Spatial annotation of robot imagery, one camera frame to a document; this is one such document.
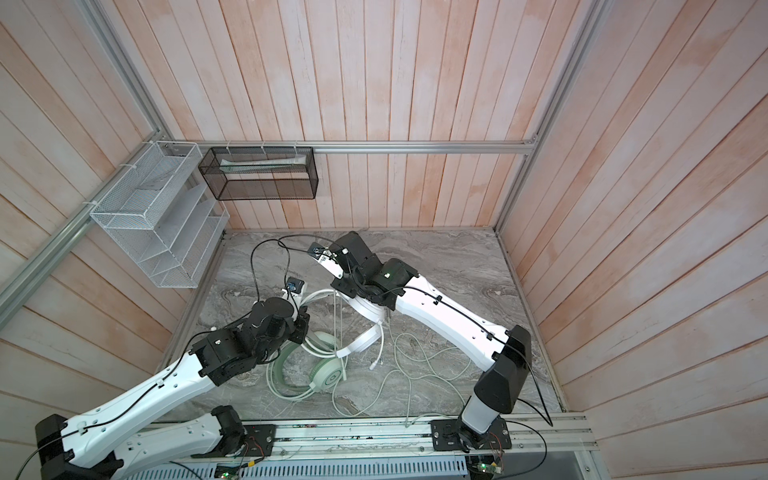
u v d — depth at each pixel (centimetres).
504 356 42
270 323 52
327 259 62
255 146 93
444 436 74
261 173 104
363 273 53
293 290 62
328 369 76
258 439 73
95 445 39
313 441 75
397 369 84
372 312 66
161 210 73
